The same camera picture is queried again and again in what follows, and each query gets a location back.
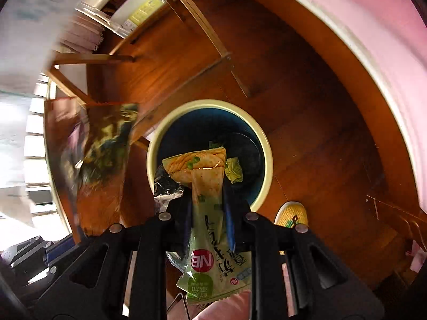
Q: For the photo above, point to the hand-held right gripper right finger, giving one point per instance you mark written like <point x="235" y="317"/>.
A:
<point x="230" y="220"/>

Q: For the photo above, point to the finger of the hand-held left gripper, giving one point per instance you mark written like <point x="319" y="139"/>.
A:
<point x="55" y="255"/>

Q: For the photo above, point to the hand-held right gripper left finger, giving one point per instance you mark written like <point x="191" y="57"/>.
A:
<point x="178" y="220"/>

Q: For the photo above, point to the silver foil wrapper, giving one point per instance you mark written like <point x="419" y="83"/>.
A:
<point x="166" y="190"/>

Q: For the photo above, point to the dark green orange snack packet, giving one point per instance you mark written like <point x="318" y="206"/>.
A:
<point x="103" y="160"/>

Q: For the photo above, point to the cream rimmed blue trash bin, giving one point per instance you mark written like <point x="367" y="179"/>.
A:
<point x="213" y="104"/>

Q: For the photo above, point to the green crumpled wrapper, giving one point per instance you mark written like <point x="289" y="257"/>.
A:
<point x="233" y="170"/>

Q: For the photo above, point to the yellow embroidered slipper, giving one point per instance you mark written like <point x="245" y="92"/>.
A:
<point x="291" y="214"/>

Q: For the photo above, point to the person's pink pants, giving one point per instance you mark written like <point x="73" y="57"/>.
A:
<point x="230" y="310"/>

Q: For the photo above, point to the grid window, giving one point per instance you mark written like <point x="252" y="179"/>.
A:
<point x="33" y="123"/>

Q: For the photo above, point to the stack of white papers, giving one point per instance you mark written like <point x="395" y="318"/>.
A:
<point x="83" y="36"/>

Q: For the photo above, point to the white yellow box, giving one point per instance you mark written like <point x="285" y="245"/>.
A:
<point x="143" y="10"/>

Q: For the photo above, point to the wooden table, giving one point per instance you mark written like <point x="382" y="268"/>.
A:
<point x="186" y="3"/>

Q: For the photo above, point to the clear plastic container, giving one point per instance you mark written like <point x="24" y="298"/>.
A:
<point x="100" y="16"/>

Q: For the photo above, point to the white leaf print tablecloth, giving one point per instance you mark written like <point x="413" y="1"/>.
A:
<point x="40" y="23"/>

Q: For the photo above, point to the bed with pink sheet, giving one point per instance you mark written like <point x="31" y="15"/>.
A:
<point x="383" y="40"/>

